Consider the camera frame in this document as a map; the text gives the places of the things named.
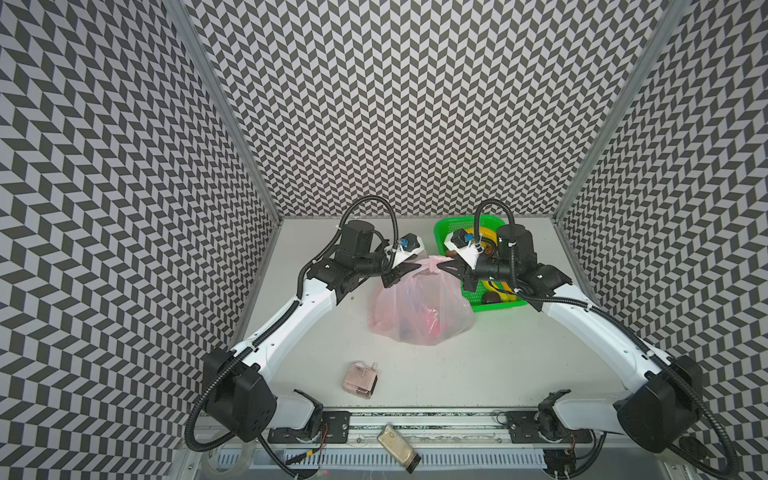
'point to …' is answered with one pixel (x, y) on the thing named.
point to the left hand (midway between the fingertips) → (414, 259)
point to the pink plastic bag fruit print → (426, 306)
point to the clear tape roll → (248, 459)
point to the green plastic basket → (465, 222)
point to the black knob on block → (694, 446)
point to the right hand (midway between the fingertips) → (440, 271)
